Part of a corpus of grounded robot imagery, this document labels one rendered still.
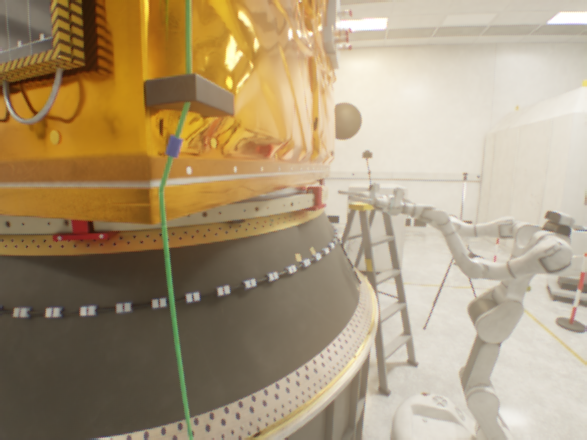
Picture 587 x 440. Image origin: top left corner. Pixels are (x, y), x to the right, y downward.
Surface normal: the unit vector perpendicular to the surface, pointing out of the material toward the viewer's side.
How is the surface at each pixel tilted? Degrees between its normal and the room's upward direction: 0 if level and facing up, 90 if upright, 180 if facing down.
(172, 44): 91
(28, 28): 90
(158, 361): 62
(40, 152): 97
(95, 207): 90
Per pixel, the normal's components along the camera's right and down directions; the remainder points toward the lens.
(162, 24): 0.69, 0.15
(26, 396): 0.08, -0.29
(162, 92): -0.24, 0.18
